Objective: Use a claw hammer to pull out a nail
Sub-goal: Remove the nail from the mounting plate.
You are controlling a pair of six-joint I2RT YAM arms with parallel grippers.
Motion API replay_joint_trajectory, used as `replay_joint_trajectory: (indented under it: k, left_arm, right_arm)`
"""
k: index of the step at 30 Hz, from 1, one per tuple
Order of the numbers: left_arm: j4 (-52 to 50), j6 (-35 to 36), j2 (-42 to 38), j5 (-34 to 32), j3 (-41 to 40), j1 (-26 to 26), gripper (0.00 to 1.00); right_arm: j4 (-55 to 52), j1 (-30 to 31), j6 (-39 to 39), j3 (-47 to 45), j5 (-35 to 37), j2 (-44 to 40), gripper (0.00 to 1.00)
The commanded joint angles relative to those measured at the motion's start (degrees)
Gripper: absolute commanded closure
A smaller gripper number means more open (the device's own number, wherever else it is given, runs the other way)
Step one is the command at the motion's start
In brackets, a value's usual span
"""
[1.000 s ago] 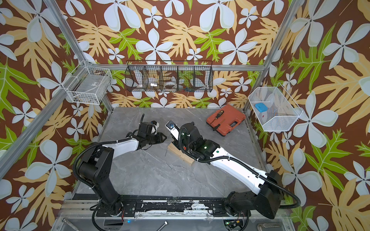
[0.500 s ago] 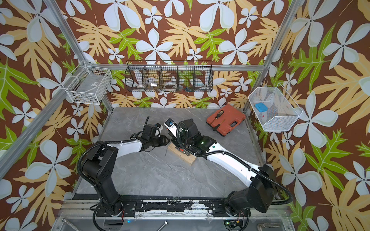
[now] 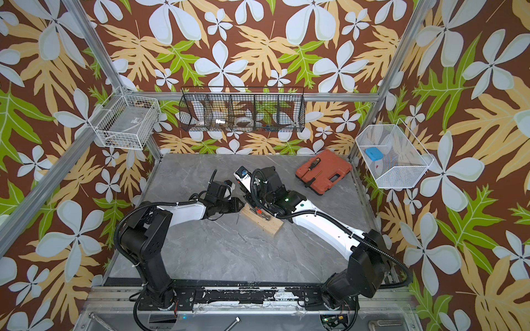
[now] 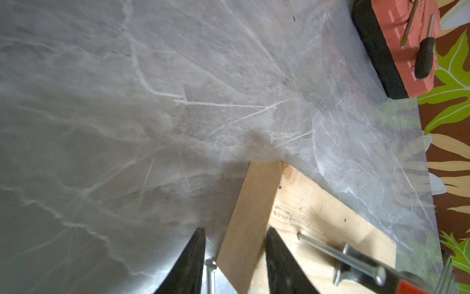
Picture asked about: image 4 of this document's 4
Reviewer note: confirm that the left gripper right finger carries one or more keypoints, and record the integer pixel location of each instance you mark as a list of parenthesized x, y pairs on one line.
[(285, 276)]

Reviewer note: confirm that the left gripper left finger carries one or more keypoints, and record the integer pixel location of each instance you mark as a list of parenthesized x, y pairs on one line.
[(186, 275)]

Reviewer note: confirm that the red black claw hammer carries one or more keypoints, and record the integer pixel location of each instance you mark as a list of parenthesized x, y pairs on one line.
[(378, 277)]

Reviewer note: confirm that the wooden block with nails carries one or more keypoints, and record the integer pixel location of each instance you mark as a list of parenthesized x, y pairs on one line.
[(276, 194)]

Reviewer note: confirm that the pulled steel nail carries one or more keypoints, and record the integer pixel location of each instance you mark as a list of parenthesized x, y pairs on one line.
[(211, 268)]

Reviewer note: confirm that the red plastic tool case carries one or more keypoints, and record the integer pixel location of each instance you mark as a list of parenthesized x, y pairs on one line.
[(380, 25)]

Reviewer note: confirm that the yellow black screwdriver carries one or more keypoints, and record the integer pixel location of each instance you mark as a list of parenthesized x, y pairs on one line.
[(411, 29)]

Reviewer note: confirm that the black handled screwdriver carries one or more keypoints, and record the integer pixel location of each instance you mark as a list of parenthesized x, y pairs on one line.
[(425, 56)]

